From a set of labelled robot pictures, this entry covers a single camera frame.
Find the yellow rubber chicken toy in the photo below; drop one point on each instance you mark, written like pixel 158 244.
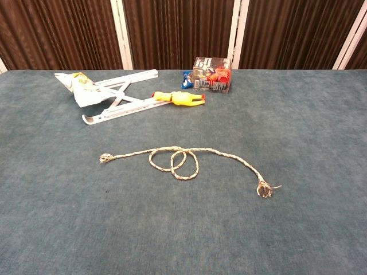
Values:
pixel 183 98

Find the blue snack packet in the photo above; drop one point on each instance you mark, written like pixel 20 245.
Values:
pixel 187 81

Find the dark printed cardboard box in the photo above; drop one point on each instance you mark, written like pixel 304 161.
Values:
pixel 212 76

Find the white folding laptop stand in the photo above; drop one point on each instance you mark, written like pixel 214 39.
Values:
pixel 129 110

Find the white printed snack bag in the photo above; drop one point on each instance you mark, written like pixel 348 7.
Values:
pixel 86 96

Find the brown pleated partition panel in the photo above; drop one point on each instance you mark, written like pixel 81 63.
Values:
pixel 361 54
pixel 180 28
pixel 57 31
pixel 292 31

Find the white partition post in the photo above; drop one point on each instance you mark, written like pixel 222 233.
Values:
pixel 121 34
pixel 2 66
pixel 352 43
pixel 237 34

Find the teal felt table cover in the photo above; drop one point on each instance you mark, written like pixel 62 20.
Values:
pixel 183 229

